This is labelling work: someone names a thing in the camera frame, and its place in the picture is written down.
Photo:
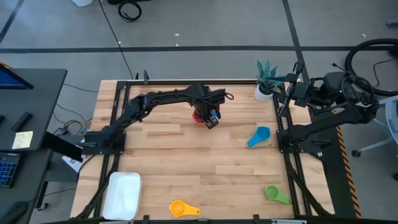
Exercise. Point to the black rounded pad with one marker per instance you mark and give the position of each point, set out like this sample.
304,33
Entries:
12,213

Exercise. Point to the backlit keyboard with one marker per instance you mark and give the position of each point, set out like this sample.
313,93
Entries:
7,171

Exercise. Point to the black metal table frame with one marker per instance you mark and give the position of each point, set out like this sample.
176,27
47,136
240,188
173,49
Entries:
171,82

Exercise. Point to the white bucket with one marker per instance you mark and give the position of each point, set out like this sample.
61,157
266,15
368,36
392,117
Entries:
81,2

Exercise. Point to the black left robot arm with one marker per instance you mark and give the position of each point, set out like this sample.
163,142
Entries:
168,98

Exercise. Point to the black remote control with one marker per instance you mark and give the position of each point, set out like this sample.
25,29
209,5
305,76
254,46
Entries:
21,122

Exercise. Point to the grey office chair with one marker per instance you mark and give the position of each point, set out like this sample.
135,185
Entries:
392,115

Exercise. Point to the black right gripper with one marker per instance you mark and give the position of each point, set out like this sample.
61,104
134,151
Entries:
300,93

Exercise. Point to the light blue measuring cup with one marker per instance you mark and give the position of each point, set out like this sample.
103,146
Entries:
262,133

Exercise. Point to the black clamp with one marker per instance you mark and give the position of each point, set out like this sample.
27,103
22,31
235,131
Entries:
145,76

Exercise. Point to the white plastic basket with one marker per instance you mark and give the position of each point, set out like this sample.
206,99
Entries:
122,196

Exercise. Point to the yellow measuring cup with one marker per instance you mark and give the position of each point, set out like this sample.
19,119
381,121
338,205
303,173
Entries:
178,208

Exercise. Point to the black hazard-striped platform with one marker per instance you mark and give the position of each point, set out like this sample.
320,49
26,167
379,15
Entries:
329,186

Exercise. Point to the green plant in white pot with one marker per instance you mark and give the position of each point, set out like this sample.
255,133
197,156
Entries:
262,95

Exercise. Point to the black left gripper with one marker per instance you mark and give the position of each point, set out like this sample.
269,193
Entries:
206,99

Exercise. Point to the black desk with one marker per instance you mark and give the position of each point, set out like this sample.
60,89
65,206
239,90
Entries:
37,102

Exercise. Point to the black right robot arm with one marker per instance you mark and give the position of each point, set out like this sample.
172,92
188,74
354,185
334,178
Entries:
335,119

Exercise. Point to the green measuring cup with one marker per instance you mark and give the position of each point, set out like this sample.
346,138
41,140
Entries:
272,192

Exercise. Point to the laptop screen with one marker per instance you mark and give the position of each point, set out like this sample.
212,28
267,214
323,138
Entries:
9,81

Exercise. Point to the red measuring cup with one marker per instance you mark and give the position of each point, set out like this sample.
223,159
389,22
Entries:
196,117

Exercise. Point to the yellow sticky note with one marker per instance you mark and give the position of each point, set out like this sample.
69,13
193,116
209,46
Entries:
22,140

